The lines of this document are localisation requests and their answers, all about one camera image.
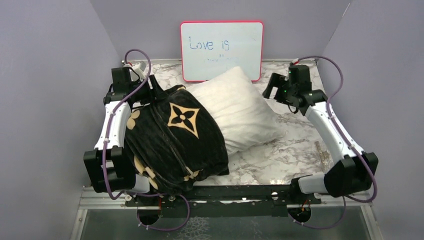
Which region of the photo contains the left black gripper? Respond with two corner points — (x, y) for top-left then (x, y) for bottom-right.
(129, 74), (168, 105)

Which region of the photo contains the black floral plush pillowcase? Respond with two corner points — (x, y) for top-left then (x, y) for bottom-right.
(124, 85), (230, 195)

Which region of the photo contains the white pillow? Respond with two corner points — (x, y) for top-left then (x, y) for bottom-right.
(187, 66), (286, 155)

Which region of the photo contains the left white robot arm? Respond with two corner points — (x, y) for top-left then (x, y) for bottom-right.
(83, 64), (167, 206)

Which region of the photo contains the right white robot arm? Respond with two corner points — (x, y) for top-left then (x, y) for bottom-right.
(262, 64), (379, 204)

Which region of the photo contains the pink framed whiteboard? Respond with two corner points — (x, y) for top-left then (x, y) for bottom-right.
(180, 20), (264, 83)

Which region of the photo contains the clear plastic ruler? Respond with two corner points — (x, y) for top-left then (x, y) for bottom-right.
(314, 141), (334, 173)

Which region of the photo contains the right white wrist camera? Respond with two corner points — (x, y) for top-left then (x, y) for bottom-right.
(289, 58), (300, 66)

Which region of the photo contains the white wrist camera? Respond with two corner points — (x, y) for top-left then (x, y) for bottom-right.
(123, 62), (146, 82)
(289, 58), (300, 66)

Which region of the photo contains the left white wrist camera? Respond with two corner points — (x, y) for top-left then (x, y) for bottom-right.
(123, 62), (146, 82)

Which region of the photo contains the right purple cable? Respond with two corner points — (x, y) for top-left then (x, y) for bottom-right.
(287, 55), (379, 230)

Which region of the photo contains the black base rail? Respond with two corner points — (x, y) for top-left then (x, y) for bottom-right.
(125, 185), (322, 218)

